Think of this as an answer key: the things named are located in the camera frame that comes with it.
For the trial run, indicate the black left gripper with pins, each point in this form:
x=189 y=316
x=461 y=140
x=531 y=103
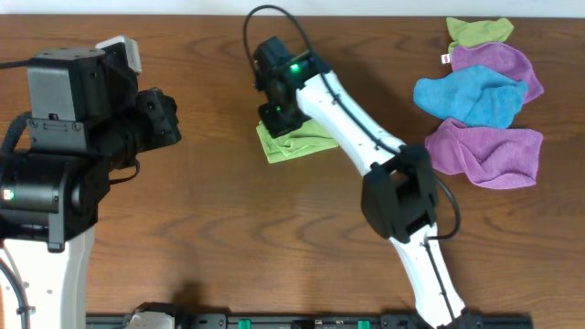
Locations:
x=161 y=115

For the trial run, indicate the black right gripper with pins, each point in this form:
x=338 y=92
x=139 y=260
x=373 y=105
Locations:
x=281 y=121

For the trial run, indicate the light green cloth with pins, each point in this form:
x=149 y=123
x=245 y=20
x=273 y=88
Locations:
x=310 y=138

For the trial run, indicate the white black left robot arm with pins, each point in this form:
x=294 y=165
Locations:
x=88 y=117

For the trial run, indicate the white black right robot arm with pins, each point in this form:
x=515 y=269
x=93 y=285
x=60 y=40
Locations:
x=399 y=189

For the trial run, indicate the blue cloth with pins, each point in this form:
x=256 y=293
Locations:
x=475 y=96

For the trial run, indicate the small green cloth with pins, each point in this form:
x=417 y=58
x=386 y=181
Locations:
x=472 y=34

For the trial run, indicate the lower purple cloth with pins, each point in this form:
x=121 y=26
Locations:
x=498 y=159

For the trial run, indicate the purple cloth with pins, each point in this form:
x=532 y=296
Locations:
x=498 y=159
x=501 y=58

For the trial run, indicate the upper purple cloth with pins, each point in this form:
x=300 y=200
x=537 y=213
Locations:
x=501 y=58

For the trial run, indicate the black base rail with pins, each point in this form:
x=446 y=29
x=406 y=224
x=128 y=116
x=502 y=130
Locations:
x=164 y=315

